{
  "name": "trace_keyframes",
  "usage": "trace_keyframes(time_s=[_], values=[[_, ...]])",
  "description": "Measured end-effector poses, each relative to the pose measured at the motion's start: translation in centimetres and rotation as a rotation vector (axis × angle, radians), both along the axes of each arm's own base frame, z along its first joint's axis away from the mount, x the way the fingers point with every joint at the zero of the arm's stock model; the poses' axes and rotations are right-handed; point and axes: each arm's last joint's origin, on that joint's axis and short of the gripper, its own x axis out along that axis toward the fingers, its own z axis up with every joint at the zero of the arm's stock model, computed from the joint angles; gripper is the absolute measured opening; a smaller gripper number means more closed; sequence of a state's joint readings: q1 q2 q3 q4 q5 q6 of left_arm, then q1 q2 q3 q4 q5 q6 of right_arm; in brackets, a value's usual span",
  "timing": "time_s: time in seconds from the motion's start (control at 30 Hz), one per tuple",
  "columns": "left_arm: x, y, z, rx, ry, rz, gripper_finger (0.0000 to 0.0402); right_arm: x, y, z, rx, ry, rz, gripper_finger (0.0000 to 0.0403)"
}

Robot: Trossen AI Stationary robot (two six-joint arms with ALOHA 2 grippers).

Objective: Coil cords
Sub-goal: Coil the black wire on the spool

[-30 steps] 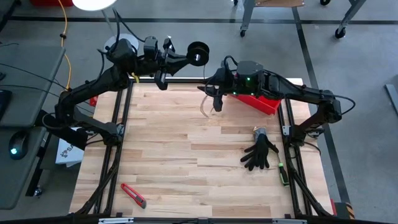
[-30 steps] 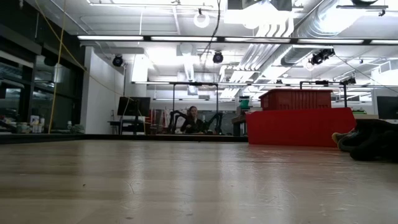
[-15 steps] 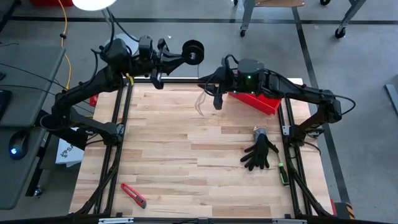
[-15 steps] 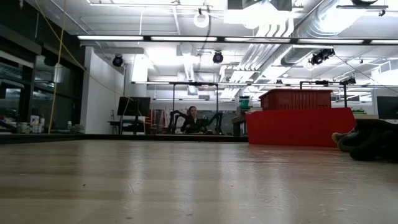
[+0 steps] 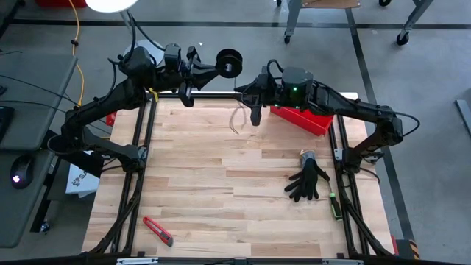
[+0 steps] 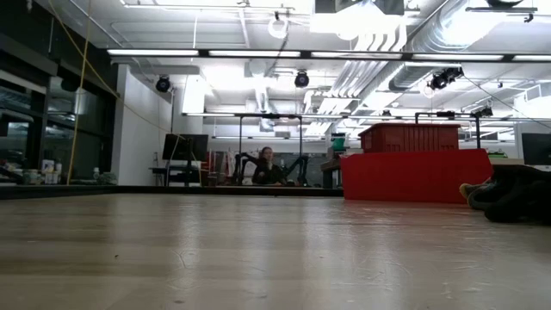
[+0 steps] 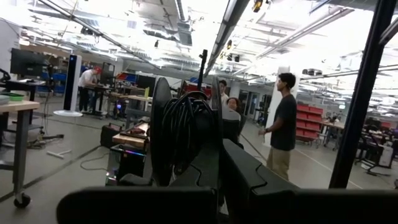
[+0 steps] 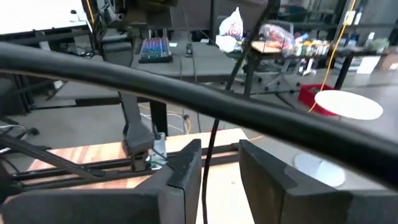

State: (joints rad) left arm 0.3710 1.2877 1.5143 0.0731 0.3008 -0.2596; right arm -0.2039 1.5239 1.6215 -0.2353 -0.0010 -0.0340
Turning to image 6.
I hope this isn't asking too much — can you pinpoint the red slatted plastic crate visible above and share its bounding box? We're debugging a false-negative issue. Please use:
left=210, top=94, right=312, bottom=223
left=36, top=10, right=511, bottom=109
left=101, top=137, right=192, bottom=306
left=358, top=122, right=461, bottom=154

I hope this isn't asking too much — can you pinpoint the yellow cable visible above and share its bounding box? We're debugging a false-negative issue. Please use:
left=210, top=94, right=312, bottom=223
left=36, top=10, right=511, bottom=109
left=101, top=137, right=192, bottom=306
left=49, top=0, right=121, bottom=187

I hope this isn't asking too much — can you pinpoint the red plastic bin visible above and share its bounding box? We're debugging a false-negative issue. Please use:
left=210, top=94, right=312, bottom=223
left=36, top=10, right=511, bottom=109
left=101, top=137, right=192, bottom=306
left=339, top=148, right=494, bottom=205

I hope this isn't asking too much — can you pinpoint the black ceiling rail fixture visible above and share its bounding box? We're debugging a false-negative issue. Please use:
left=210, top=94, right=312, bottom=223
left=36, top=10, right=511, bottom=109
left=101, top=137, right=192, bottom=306
left=465, top=0, right=539, bottom=23

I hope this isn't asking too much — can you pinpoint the black aluminium table frame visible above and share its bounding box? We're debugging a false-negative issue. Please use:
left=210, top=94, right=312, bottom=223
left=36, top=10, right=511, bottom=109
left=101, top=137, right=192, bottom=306
left=0, top=183, right=345, bottom=202

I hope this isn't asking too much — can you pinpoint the long ceiling light strip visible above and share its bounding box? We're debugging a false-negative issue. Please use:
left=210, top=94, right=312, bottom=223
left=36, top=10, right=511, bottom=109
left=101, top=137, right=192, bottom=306
left=107, top=48, right=551, bottom=62

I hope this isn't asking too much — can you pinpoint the white ring ceiling lamp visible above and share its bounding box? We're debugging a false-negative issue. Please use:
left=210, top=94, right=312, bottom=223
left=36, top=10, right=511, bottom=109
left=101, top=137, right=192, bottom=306
left=267, top=15, right=292, bottom=40

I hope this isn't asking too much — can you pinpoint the black work glove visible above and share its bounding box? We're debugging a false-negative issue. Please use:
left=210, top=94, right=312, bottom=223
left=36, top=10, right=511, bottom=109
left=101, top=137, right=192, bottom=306
left=458, top=164, right=551, bottom=226

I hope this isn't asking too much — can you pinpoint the white shelf container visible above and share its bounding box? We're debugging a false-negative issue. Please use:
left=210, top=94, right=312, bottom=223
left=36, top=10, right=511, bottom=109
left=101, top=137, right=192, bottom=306
left=40, top=158, right=64, bottom=185

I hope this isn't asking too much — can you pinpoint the black ceiling-mounted device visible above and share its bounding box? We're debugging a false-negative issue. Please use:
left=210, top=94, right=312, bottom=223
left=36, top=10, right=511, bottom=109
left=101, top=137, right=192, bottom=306
left=429, top=66, right=465, bottom=91

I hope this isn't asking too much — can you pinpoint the black background rig frame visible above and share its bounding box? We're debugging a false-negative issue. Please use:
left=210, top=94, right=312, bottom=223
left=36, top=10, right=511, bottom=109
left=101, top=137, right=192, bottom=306
left=414, top=110, right=494, bottom=151
left=234, top=112, right=305, bottom=187

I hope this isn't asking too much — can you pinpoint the black monitor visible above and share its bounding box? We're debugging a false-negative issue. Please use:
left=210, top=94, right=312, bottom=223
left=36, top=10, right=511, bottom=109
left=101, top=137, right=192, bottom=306
left=162, top=133, right=210, bottom=163
left=520, top=132, right=551, bottom=167

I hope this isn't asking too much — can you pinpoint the person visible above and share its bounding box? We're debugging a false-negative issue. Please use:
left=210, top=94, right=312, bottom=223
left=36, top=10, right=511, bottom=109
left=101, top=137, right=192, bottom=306
left=251, top=146, right=288, bottom=187

